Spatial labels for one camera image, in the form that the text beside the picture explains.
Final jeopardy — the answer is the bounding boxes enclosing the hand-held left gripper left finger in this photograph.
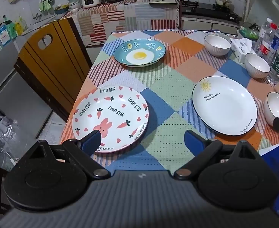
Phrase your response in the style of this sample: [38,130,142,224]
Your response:
[23,130,111,179]

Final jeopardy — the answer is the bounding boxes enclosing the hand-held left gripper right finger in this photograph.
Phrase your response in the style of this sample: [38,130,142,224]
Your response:
[174,130,262,179]

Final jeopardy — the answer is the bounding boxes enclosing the white ribbed bowl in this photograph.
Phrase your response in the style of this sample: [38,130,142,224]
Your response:
[204,35,232,57]
[264,92,279,127]
[244,53,271,79]

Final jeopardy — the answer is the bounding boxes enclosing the pink rabbit Lovely Bear plate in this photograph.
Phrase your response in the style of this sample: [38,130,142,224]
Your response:
[72,85,150,154]

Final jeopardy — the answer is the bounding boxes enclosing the white sun plate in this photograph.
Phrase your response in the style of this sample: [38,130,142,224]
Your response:
[192,75,258,136]

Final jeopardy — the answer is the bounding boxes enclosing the teal fried egg plate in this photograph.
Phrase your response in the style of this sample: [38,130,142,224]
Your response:
[113,39,166,67]

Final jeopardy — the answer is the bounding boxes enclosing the stack of small bowls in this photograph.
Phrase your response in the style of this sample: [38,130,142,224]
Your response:
[68,0,81,12]

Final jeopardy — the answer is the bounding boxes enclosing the blue cloth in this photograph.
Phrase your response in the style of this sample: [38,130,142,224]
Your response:
[258,145,279,219]

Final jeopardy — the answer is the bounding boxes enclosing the red label water bottle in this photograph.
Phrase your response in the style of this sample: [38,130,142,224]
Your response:
[259,23,279,59]

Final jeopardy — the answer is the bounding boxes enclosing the white tissue pack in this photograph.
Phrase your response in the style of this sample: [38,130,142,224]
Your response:
[230,38,255,63]

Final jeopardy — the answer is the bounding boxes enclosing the clear plastic bags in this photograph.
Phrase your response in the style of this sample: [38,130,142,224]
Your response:
[0,104,35,169]

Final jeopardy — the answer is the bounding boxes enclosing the clear water bottle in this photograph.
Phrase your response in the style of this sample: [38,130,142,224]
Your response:
[256,18,272,50]

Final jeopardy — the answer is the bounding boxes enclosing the grey refrigerator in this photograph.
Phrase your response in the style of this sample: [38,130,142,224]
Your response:
[0,20,53,145]

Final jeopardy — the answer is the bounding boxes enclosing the green plastic basket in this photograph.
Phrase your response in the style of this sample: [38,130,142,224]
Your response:
[239,25,260,40]

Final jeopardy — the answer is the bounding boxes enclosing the white base cabinet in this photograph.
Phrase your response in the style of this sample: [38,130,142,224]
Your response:
[180,14,240,35]

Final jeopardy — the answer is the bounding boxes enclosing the striped counter cloth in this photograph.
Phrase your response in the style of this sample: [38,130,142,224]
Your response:
[59,0,180,48]

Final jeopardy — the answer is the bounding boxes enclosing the black gas stove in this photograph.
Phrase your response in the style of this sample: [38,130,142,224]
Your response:
[181,1,240,21]

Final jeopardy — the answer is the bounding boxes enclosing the blue rimmed basin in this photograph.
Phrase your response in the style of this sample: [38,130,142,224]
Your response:
[54,5,70,15]

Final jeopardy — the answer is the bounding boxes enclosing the pale cooking pot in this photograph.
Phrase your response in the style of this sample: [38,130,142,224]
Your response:
[215,0,232,8]

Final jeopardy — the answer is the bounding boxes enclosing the green hanging cloth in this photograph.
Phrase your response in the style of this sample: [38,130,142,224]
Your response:
[39,0,52,12]

